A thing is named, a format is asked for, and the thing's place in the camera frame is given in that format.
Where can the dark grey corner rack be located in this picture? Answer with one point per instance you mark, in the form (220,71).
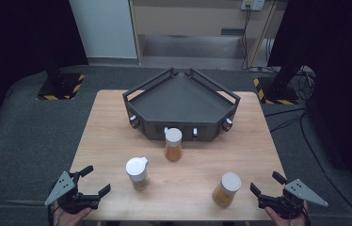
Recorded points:
(180,100)

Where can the spice jar with tabbed white lid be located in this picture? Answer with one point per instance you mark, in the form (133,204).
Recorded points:
(136,168)

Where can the black curtain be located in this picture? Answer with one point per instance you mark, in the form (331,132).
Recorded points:
(340,47)
(14,47)

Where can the spice jar with round white lid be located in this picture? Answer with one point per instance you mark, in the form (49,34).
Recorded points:
(173,150)

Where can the person's left hand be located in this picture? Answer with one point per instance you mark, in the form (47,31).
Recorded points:
(69,218)

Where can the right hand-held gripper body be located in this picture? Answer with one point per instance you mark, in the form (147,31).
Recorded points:
(285,202)

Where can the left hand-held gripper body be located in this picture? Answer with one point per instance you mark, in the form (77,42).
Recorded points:
(80,199)

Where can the spice jar with wide cream lid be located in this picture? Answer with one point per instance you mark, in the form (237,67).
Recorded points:
(230,183)

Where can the person's right hand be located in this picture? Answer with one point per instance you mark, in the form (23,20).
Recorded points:
(279,219)

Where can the white power strip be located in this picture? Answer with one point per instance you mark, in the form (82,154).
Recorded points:
(253,4)

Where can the striped stand base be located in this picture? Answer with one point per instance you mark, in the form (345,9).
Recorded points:
(274,94)
(59,88)

